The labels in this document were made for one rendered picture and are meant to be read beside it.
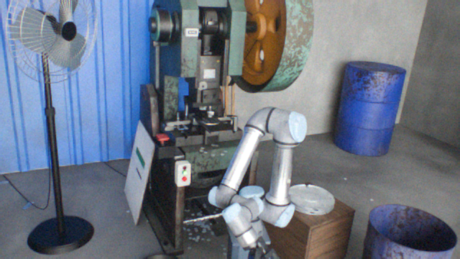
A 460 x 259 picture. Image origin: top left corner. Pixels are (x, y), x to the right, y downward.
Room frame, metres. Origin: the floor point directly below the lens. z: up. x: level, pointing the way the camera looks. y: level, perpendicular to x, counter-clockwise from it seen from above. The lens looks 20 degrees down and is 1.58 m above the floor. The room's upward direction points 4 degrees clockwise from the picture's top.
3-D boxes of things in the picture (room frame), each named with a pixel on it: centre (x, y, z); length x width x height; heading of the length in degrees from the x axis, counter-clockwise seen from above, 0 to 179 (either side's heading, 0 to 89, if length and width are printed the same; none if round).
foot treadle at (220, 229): (2.26, 0.13, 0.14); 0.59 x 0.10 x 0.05; 28
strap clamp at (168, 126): (2.30, 0.34, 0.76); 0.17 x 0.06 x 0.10; 118
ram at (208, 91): (2.34, 0.17, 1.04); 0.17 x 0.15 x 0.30; 28
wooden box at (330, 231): (2.13, -0.51, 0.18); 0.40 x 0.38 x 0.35; 35
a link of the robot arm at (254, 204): (1.36, -0.08, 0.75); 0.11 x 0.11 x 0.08; 59
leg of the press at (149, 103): (2.38, 0.49, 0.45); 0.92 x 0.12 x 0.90; 28
